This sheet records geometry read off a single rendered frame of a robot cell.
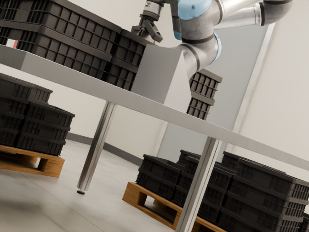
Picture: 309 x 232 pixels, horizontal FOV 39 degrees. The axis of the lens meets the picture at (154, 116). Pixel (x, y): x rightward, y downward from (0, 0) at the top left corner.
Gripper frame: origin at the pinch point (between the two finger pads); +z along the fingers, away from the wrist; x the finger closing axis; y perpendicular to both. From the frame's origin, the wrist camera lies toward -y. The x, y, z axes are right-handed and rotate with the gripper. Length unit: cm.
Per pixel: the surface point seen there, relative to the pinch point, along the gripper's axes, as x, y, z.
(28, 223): 2, 37, 85
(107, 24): 24.4, -8.6, -6.5
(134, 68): 6.6, -8.6, 4.0
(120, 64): 13.6, -8.6, 4.8
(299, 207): -140, -9, 42
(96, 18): 29.4, -8.6, -6.8
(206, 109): -38.8, -8.0, 8.2
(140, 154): -265, 290, 71
